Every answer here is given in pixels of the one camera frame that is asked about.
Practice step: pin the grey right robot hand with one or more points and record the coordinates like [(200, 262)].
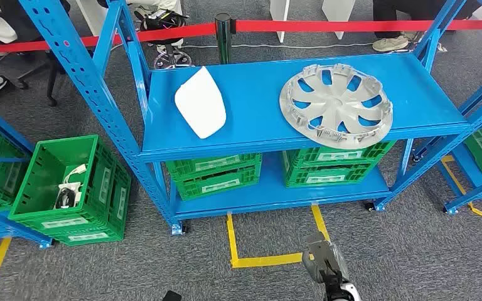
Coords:
[(324, 259)]

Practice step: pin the grey plastic wheel cover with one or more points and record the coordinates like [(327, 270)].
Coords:
[(336, 106)]

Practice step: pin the white plastic panel part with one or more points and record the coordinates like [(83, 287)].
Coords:
[(201, 104)]

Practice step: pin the red barrier belt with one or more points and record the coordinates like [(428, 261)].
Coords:
[(307, 25), (199, 30)]

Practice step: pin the white table leg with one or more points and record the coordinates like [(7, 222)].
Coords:
[(279, 16), (338, 14)]

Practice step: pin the smartphone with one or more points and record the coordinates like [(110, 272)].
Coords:
[(158, 15)]

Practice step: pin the open green plastic crate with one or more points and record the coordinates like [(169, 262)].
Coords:
[(37, 182)]

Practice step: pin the black office chair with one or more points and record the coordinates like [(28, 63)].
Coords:
[(49, 62)]

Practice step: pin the white board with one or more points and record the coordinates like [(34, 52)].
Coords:
[(91, 14)]

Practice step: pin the black stanchion post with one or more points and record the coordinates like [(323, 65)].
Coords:
[(224, 37)]

